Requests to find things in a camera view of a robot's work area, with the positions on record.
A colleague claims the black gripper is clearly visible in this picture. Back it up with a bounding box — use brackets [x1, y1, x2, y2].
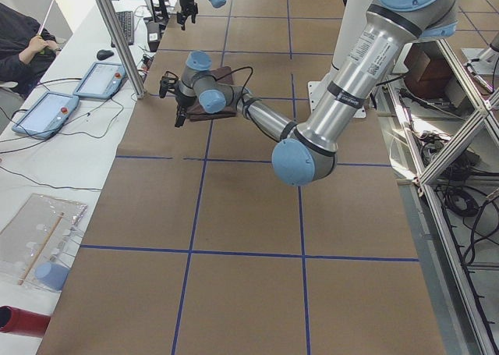
[176, 0, 198, 30]
[175, 83, 195, 128]

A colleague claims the dark brown t-shirt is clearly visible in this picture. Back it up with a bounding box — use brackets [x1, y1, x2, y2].
[186, 66, 237, 122]

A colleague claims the black keyboard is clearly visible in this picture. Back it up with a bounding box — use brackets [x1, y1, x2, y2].
[115, 11, 135, 45]

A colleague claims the far blue teach pendant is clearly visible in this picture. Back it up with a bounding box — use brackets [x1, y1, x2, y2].
[73, 62, 126, 100]

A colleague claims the blue teach pendant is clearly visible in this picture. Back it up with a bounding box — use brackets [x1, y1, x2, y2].
[73, 62, 126, 100]
[12, 91, 80, 140]

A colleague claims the black computer mouse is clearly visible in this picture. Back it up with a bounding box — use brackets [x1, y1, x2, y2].
[96, 49, 115, 61]

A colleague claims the near blue teach pendant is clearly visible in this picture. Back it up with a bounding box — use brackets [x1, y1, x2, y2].
[12, 91, 80, 140]

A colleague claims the thin white stick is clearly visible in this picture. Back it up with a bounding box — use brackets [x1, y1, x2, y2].
[37, 0, 55, 37]

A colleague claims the seated person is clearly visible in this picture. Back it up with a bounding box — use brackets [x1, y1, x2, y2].
[1, 4, 61, 98]

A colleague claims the clear plastic bag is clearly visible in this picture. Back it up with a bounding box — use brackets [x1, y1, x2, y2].
[1, 193, 87, 291]

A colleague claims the light blue cup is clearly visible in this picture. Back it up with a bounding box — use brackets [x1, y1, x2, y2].
[35, 261, 70, 291]

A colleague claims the red cylinder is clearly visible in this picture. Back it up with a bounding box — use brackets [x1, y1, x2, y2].
[1, 306, 51, 338]

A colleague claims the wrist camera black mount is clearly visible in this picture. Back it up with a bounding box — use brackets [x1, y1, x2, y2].
[158, 70, 179, 98]

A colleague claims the aluminium frame post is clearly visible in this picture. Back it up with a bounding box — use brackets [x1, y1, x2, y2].
[95, 0, 146, 99]

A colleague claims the aluminium frame rack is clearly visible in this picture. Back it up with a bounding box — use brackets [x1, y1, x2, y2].
[375, 40, 498, 354]

